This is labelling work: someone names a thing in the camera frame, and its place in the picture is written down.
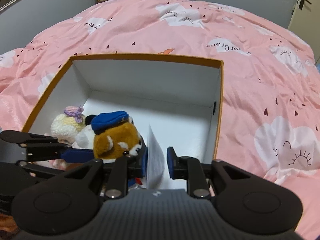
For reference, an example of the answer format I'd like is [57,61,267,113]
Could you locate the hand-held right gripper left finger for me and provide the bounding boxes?
[66,147,150,200]

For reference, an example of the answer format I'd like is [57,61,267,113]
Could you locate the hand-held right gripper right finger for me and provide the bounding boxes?
[167,146,252,198]

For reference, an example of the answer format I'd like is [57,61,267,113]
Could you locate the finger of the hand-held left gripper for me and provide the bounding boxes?
[17,160,83,181]
[0,129,95,162]

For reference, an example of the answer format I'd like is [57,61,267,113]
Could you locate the brown dog plush blue hat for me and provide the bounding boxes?
[90,110,148,188]

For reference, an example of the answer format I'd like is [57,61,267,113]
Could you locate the orange cardboard box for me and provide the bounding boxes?
[22,53,224,191]

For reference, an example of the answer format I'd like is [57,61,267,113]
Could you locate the white paper tag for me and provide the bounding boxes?
[146,124,165,189]

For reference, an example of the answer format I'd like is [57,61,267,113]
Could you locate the white plush toy striped feet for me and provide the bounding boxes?
[72,114,97,156]

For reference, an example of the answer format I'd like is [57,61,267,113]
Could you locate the cream crochet doll purple flower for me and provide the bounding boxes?
[50,106,87,143]

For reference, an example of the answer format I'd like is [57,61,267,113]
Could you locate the pink printed blanket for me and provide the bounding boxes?
[0,0,320,240]

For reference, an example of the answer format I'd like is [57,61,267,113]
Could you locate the cream door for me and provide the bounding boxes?
[287,0,320,40]

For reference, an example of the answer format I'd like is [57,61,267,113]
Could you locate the black door handle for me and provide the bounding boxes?
[297,0,312,12]

